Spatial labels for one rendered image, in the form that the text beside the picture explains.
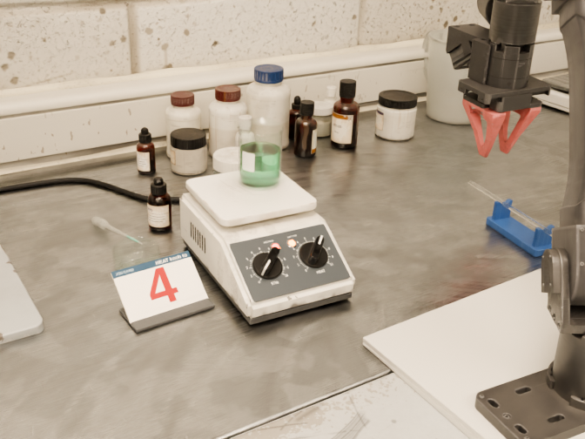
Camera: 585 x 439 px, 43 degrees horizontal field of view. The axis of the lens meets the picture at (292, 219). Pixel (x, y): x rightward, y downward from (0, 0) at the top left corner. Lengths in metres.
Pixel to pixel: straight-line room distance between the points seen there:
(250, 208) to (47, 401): 0.29
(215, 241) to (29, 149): 0.44
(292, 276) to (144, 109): 0.50
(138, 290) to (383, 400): 0.28
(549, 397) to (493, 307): 0.16
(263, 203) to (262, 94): 0.38
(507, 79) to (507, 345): 0.36
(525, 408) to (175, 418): 0.30
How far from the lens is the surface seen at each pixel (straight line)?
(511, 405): 0.68
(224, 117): 1.14
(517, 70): 0.97
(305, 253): 0.80
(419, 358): 0.73
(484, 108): 0.98
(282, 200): 0.83
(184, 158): 1.10
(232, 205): 0.82
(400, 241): 0.95
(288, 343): 0.75
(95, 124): 1.17
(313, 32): 1.36
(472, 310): 0.81
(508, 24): 0.95
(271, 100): 1.17
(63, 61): 1.18
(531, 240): 0.98
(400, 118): 1.27
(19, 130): 1.14
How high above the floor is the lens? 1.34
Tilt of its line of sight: 27 degrees down
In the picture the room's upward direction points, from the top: 2 degrees clockwise
